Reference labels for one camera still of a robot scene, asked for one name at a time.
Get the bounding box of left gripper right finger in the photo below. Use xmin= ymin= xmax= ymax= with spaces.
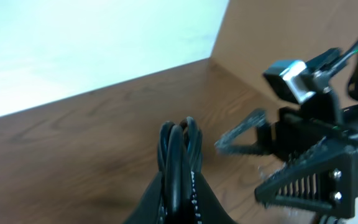
xmin=191 ymin=172 xmax=236 ymax=224

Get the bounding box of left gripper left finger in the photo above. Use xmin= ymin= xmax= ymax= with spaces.
xmin=124 ymin=172 xmax=164 ymax=224

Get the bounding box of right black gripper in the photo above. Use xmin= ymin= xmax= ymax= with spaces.
xmin=214 ymin=96 xmax=358 ymax=218

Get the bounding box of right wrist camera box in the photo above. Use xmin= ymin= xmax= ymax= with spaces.
xmin=263 ymin=60 xmax=316 ymax=105

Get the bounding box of right camera black cable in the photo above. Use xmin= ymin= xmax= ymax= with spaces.
xmin=312 ymin=12 xmax=358 ymax=78

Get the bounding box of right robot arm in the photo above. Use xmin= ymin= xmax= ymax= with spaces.
xmin=215 ymin=41 xmax=358 ymax=218

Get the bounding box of black cable bundle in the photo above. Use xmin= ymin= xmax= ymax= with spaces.
xmin=157 ymin=116 xmax=204 ymax=224

